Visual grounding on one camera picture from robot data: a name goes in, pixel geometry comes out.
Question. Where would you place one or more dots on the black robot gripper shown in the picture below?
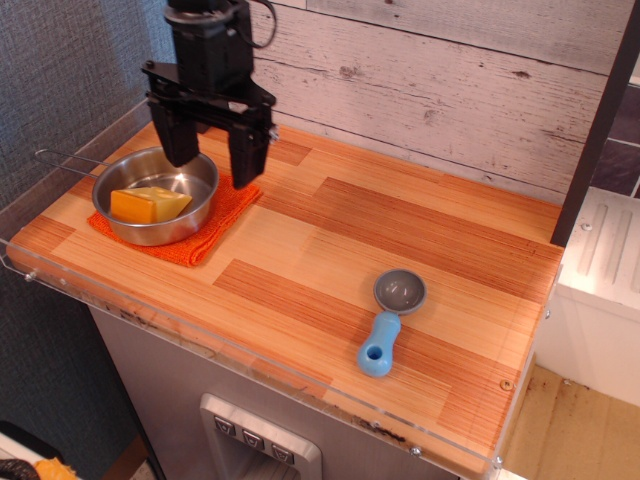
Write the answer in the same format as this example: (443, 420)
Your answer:
(210, 82)

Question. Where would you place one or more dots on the yellow toy cheese wedge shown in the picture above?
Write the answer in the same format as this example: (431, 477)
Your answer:
(147, 205)

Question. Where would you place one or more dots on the orange knitted cloth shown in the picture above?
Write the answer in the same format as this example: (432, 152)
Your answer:
(229, 204)

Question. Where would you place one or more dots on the clear acrylic edge guard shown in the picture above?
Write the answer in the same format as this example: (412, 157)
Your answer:
(286, 295)

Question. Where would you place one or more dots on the blue grey toy scoop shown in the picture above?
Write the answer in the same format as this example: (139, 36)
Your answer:
(398, 292)

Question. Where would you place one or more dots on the grey toy fridge cabinet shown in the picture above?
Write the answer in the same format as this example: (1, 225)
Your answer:
(166, 384)

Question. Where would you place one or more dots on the silver dispenser button panel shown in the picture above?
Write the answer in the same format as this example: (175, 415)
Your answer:
(255, 442)

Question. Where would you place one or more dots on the orange object in basket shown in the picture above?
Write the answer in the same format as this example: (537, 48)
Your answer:
(54, 469)

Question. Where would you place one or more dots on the black wicker basket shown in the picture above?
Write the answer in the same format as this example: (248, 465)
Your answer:
(17, 469)

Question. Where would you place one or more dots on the white ribbed cabinet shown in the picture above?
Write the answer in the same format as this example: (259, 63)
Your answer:
(590, 331)

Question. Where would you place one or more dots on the stainless steel bowl with handle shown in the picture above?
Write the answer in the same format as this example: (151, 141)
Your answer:
(149, 168)

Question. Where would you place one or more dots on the dark vertical post right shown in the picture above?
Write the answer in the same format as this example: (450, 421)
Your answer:
(609, 104)

